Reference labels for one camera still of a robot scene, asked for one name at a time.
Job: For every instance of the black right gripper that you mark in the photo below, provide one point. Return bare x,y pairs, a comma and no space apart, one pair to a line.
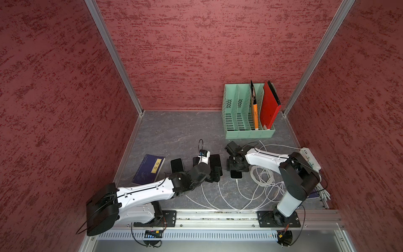
230,166

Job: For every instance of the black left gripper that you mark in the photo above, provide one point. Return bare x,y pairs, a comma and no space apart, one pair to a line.
210,178

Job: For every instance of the black phone white case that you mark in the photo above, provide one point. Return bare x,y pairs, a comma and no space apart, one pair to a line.
236,175

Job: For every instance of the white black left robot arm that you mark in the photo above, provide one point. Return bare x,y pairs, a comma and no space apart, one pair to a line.
140,205

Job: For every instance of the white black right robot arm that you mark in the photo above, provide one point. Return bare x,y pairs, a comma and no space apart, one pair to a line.
298,176

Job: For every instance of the green plastic file organizer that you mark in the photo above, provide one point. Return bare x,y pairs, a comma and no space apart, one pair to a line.
237,115

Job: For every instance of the orange black book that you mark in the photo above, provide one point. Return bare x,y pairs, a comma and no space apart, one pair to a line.
254,107

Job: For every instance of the dark blue notebook left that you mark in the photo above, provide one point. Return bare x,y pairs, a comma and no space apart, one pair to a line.
148,170

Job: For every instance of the red folder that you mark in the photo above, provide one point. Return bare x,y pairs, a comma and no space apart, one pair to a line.
270,107

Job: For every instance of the white power strip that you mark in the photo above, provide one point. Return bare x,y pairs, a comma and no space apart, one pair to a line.
310,158

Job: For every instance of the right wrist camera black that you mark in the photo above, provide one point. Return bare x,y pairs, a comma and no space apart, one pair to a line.
233,149

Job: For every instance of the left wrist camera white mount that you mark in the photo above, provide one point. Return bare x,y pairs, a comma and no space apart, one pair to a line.
204,156

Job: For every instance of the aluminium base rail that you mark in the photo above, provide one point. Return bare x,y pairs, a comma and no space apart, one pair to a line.
230,226

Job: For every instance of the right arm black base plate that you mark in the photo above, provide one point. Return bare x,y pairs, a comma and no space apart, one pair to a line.
274,219

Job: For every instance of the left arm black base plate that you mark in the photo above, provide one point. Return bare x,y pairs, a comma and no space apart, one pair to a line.
165,218

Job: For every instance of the left aluminium corner post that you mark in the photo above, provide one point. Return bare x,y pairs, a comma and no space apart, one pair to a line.
103,30

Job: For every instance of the aluminium corner post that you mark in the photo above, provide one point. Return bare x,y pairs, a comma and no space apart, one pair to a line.
103,30
327,38

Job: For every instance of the right aluminium corner post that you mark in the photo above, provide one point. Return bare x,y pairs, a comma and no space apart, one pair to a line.
327,38

